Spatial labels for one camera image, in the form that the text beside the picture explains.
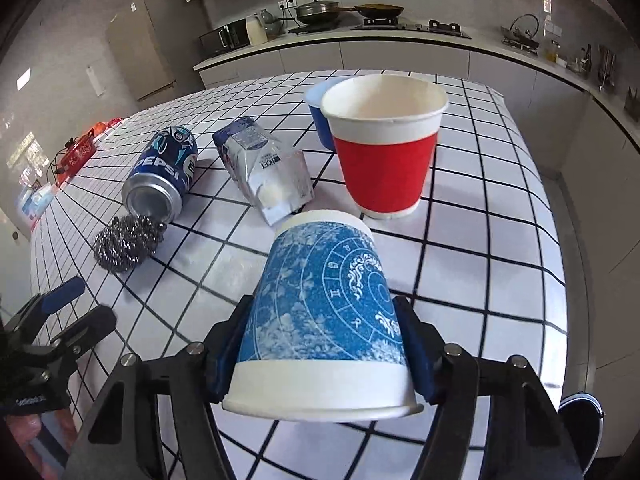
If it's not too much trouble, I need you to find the metal utensil holder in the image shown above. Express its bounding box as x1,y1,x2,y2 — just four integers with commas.
597,45,618,93

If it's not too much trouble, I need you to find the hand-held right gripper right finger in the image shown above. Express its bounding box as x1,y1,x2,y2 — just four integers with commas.
392,294,583,480

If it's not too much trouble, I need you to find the grey pot with lid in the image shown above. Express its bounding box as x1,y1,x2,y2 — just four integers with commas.
295,0,356,26

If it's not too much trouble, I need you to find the black microwave oven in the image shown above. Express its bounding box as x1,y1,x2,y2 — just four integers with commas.
199,21,251,58

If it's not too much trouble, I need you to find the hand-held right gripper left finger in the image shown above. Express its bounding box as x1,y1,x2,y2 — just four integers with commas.
64,294,253,480

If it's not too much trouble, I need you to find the white jug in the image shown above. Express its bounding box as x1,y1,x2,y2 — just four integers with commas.
245,15,269,46

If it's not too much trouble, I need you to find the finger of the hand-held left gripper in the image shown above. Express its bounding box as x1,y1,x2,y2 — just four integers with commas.
0,277,86,343
30,305,118,368

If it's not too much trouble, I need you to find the blue white box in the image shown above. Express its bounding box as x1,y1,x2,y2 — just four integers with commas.
15,182,56,221

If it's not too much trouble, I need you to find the red white paper cup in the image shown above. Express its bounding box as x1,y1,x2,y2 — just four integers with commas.
320,74,449,220

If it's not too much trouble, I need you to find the grey kettle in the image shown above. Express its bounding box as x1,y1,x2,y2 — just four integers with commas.
258,8,283,38

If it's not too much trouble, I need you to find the blue soda can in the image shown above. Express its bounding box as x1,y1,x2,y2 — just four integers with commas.
122,125,198,223

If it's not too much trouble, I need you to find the person's left hand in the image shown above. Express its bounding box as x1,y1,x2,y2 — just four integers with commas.
7,400,76,480

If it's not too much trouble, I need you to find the beige refrigerator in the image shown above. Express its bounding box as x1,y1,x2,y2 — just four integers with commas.
106,0,201,103

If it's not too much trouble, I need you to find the blue patterned paper cup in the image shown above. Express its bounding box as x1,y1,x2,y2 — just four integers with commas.
221,209,425,422

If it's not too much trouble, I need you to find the silver blue milk carton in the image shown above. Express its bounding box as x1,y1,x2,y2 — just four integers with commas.
212,117,315,227

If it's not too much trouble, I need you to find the black gas stove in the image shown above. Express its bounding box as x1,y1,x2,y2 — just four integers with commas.
350,16,472,40

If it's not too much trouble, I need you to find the dark blue shoe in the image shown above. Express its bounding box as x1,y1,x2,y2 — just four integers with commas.
557,392,606,461

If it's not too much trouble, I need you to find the dark wok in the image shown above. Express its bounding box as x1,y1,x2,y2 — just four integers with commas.
354,4,405,18

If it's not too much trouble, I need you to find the steel wool scrubber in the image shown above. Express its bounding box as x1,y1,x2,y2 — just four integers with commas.
94,214,166,274

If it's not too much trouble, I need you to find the black induction cooker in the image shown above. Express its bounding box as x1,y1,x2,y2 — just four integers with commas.
288,21,346,36

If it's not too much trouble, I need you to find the black white checkered tablecloth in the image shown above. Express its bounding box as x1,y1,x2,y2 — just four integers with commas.
27,70,568,480

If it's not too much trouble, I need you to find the small blue cup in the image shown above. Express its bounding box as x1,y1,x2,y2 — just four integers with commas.
305,78,358,152

